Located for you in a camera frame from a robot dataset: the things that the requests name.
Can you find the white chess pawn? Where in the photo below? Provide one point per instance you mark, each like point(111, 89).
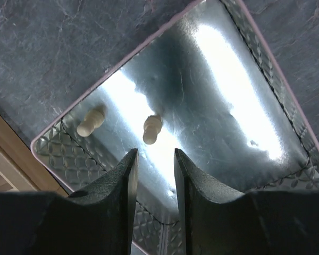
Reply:
point(152, 127)
point(92, 120)

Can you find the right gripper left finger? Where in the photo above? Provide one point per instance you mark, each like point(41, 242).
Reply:
point(97, 219)

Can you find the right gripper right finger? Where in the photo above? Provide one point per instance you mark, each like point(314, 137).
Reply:
point(217, 219)

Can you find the pink clear plastic tray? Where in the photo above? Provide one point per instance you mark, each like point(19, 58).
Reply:
point(222, 99)

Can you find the wooden chess board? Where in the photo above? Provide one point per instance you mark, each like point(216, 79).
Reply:
point(20, 168)

